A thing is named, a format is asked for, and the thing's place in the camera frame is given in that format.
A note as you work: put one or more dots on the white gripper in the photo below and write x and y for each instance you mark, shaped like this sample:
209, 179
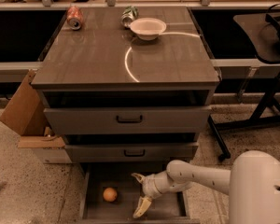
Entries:
152, 185

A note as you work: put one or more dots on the orange fruit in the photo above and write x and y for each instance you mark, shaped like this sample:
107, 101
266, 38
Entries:
110, 195

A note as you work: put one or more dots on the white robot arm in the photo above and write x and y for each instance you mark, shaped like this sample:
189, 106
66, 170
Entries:
252, 184

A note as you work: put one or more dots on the grey open bottom drawer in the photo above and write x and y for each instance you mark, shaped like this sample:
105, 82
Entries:
168, 209

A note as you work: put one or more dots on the grey middle drawer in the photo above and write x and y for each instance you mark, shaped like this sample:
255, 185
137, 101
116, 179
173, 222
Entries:
131, 152

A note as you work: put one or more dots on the grey top drawer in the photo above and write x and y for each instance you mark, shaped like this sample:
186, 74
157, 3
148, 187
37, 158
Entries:
124, 120

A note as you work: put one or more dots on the grey drawer cabinet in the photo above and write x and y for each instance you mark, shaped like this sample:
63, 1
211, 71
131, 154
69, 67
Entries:
106, 65

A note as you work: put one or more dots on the brown cardboard box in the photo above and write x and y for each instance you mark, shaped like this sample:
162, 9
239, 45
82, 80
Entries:
24, 115

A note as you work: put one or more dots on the white bowl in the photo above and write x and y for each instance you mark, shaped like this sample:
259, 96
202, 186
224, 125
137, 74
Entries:
148, 28

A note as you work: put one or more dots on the green soda can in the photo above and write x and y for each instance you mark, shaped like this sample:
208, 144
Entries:
129, 15

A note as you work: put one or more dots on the red soda can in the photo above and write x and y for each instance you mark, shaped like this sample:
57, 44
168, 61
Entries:
74, 18

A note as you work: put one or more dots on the black rolling stand table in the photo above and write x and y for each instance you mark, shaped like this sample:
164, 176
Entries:
263, 30

